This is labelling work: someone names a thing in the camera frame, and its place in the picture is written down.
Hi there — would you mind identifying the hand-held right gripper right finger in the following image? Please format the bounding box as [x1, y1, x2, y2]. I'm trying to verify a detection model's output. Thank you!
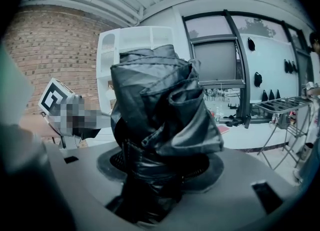
[159, 149, 303, 231]

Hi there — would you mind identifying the group of black pouches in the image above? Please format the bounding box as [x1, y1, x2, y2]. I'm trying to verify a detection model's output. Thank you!
[247, 37, 299, 102]

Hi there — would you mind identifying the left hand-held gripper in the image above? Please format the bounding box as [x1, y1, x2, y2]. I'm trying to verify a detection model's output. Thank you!
[37, 77, 102, 151]

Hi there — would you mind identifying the white plastic shelf unit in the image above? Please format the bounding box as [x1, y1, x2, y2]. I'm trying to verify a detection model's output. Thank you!
[96, 26, 176, 116]

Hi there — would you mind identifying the clear plastic bottle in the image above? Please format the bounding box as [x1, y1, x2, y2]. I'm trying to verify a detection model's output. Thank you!
[211, 106, 223, 123]

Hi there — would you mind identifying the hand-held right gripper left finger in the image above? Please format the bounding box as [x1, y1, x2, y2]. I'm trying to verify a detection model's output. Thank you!
[44, 144, 136, 231]

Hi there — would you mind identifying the red book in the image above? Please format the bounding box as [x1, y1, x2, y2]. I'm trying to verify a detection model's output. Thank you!
[216, 124, 230, 135]

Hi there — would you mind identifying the black window frame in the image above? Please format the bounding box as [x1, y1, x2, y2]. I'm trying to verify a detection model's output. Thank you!
[181, 9, 315, 129]

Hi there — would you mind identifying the person's left forearm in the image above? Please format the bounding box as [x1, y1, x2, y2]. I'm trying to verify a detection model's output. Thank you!
[19, 114, 61, 137]

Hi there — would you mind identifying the metal drying rack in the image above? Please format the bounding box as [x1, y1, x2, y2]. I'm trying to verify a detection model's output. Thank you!
[254, 96, 316, 171]

